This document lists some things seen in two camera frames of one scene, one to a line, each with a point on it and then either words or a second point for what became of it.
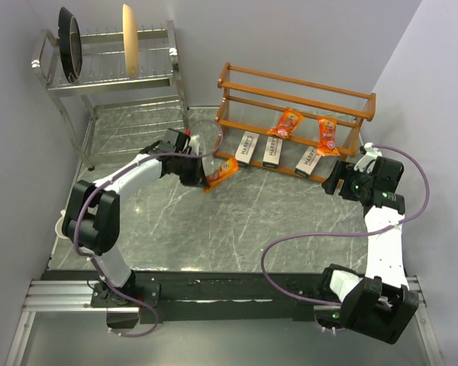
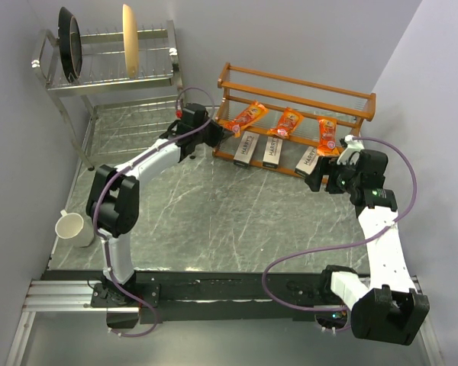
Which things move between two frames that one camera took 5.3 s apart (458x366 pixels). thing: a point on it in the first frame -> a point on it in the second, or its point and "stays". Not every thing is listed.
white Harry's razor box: [272, 152] stays
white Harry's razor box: [308, 162] stays
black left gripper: [198, 178] -> [218, 136]
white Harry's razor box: [245, 149] stays
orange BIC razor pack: [289, 120] stays
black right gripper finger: [331, 183] -> [314, 181]
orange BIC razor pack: [230, 168] -> [244, 118]
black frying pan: [69, 44] stays
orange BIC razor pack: [327, 136] stays
